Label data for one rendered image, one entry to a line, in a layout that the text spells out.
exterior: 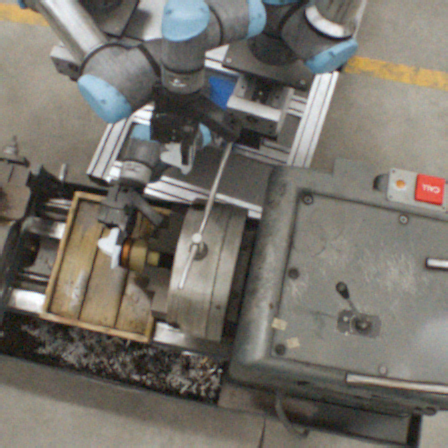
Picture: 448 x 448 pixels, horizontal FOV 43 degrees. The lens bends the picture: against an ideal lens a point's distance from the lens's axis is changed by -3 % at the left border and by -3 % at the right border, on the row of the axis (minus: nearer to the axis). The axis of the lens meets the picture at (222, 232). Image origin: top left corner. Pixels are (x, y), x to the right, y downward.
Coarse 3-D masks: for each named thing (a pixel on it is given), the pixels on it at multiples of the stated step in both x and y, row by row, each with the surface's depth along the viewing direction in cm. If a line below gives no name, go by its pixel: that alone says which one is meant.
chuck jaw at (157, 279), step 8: (144, 272) 132; (152, 272) 132; (160, 272) 132; (168, 272) 132; (144, 280) 133; (152, 280) 131; (160, 280) 131; (168, 280) 131; (152, 288) 130; (160, 288) 130; (168, 288) 130; (152, 296) 132; (160, 296) 129; (152, 304) 128; (160, 304) 128; (152, 312) 128; (160, 312) 127; (176, 328) 129
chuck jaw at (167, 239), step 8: (176, 208) 130; (184, 208) 130; (200, 208) 128; (176, 216) 128; (184, 216) 128; (168, 224) 130; (176, 224) 129; (152, 232) 134; (160, 232) 131; (168, 232) 130; (176, 232) 130; (152, 240) 132; (160, 240) 132; (168, 240) 131; (176, 240) 131; (152, 248) 133; (160, 248) 133; (168, 248) 132; (176, 248) 132
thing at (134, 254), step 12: (132, 240) 135; (144, 240) 135; (120, 252) 133; (132, 252) 132; (144, 252) 132; (156, 252) 134; (120, 264) 134; (132, 264) 133; (144, 264) 132; (156, 264) 133
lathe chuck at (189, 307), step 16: (192, 208) 126; (224, 208) 128; (192, 224) 123; (208, 224) 123; (224, 224) 124; (208, 240) 121; (176, 256) 120; (208, 256) 120; (176, 272) 120; (192, 272) 120; (208, 272) 120; (176, 288) 121; (192, 288) 120; (208, 288) 120; (176, 304) 122; (192, 304) 121; (208, 304) 121; (176, 320) 125; (192, 320) 124
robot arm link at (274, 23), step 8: (264, 0) 123; (272, 0) 122; (280, 0) 121; (288, 0) 121; (296, 0) 121; (304, 0) 122; (272, 8) 124; (280, 8) 123; (288, 8) 122; (296, 8) 121; (272, 16) 125; (280, 16) 124; (288, 16) 122; (272, 24) 127; (280, 24) 124; (272, 32) 132; (280, 32) 126
